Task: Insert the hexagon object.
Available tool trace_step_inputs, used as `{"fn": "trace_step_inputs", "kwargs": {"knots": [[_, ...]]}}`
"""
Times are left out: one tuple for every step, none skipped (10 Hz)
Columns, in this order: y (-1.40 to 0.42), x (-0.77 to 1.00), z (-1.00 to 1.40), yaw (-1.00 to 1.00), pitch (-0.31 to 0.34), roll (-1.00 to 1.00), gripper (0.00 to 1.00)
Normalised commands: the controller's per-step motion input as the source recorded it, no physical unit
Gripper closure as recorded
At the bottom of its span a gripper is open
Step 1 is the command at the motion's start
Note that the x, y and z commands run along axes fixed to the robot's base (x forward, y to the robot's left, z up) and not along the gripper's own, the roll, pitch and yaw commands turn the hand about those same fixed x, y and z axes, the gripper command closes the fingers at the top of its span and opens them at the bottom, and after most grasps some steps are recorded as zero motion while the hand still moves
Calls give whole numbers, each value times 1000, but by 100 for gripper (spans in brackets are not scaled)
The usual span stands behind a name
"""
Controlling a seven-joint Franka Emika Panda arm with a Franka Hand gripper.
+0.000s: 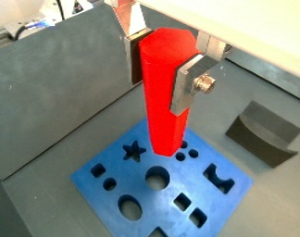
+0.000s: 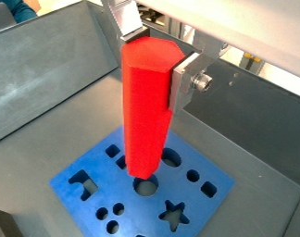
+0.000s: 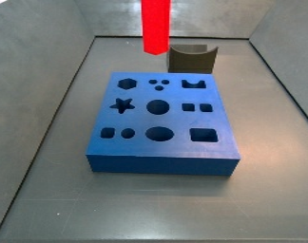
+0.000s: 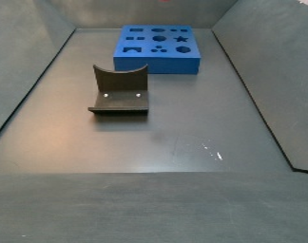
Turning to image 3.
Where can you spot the dark curved holder piece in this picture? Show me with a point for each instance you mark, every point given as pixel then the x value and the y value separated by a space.
pixel 192 59

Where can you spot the red hexagonal peg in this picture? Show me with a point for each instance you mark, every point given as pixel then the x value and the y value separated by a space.
pixel 154 20

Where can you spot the blue shape sorter block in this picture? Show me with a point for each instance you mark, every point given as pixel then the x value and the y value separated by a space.
pixel 162 125

